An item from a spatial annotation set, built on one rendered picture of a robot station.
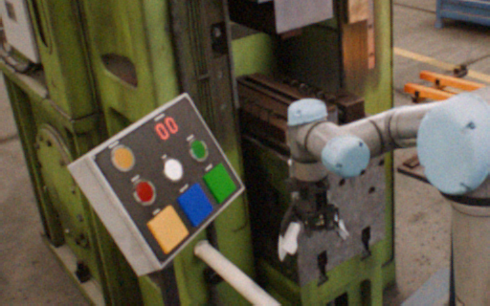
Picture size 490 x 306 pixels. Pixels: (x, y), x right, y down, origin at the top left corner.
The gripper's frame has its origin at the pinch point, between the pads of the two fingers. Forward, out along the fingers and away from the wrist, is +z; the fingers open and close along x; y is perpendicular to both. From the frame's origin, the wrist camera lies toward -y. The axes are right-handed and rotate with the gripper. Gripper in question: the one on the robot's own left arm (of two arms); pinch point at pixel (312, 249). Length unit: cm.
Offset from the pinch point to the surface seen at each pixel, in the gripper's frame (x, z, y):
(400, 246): 83, 93, -99
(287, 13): 17, -38, -49
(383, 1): 63, -28, -77
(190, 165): -18.8, -13.8, -24.9
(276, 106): 17, -6, -63
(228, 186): -10.8, -5.8, -24.6
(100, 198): -40.2, -16.8, -15.5
